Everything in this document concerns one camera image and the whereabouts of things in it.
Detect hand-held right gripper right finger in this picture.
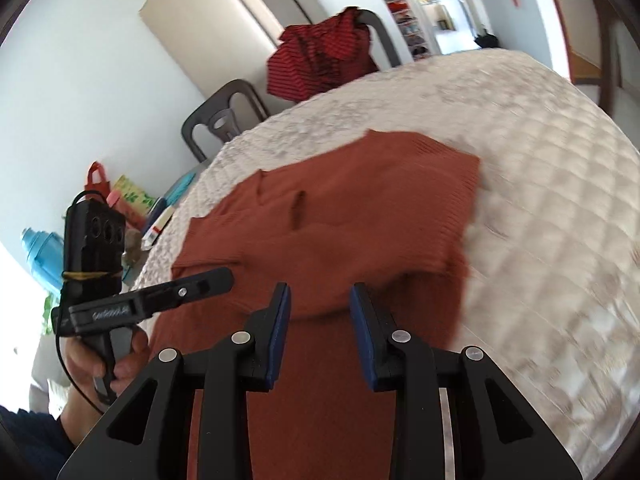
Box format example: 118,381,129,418
349,282,583,480

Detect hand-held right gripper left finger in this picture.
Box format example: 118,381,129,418
57,282,292,480

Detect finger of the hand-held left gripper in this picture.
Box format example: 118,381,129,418
132,266,235,314

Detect rust knitted sweater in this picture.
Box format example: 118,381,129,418
150,130,483,480

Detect person's left forearm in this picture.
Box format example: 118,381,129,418
0,385,101,480

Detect person's left hand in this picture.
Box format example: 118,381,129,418
65,332,151,413

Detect glass jar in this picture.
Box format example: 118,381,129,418
122,230,146,267

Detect teal water bottle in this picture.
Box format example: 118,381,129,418
21,227,66,291

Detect green floral box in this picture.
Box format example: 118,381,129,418
112,175,158,221

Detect red tote bag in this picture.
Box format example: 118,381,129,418
86,161,113,203

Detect white and red box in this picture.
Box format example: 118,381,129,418
142,205,176,248

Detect light blue flat box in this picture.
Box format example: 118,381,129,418
165,172,197,206

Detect grey plastic chair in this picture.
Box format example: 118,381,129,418
181,79,271,163

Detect cream quilted table cover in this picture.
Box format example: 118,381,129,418
115,50,640,480

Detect red checked garment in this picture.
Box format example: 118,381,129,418
266,7,381,103

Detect beige refrigerator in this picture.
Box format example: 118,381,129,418
139,0,321,116

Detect grey chair under red garment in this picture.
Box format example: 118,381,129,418
350,8,401,71

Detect shoe rack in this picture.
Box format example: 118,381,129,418
390,0,432,58

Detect dark wooden chair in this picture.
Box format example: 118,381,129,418
592,0,628,113

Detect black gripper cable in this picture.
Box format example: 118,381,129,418
55,332,108,416

